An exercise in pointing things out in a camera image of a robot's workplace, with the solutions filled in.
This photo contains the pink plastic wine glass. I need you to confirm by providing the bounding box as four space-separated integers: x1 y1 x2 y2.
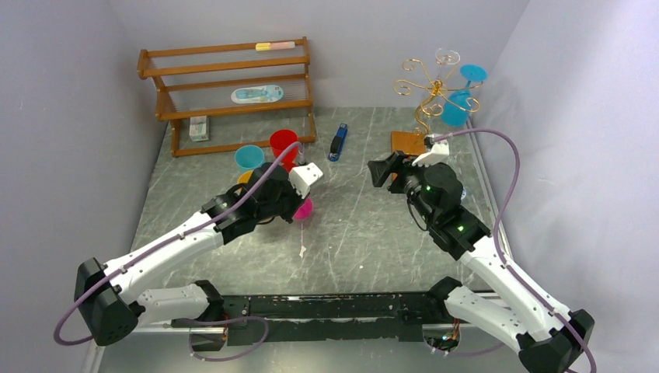
293 197 314 221

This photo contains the yellow plastic wine glass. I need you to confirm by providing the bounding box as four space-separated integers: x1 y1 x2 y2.
237 170 253 186

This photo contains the teal plastic wine glass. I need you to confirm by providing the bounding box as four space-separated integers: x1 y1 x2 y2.
234 145 265 173

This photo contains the red plastic wine glass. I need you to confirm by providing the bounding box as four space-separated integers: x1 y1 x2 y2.
269 129 298 172

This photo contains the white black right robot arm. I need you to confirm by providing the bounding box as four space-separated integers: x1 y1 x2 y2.
368 152 594 372

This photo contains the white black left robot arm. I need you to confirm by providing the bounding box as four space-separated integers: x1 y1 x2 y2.
74 162 323 346

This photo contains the blue hanging wine glass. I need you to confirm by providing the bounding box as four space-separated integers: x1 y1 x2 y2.
440 64 488 127

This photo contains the wooden shelf rack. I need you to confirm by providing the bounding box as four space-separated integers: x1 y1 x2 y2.
137 37 317 158

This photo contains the clear wine glass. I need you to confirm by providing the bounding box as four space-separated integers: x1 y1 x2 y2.
434 48 461 86

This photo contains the blue stapler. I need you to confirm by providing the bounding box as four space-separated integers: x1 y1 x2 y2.
328 123 348 162

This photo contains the blue white oval package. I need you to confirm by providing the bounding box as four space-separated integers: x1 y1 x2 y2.
231 85 284 104

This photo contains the small teal white box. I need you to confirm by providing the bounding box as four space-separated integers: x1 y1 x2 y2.
189 116 210 142

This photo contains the yellow pink eraser bar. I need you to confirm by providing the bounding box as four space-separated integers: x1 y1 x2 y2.
255 40 296 51

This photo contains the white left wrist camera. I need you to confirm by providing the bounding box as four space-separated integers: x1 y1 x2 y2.
288 162 324 199

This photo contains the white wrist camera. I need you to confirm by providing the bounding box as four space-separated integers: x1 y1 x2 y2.
412 135 450 167
288 162 324 199

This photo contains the gold wire wine glass rack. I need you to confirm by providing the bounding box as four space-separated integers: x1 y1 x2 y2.
391 58 465 155

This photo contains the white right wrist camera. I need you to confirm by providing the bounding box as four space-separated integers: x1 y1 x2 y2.
412 135 450 167

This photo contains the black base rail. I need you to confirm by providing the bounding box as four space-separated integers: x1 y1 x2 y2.
171 291 461 352

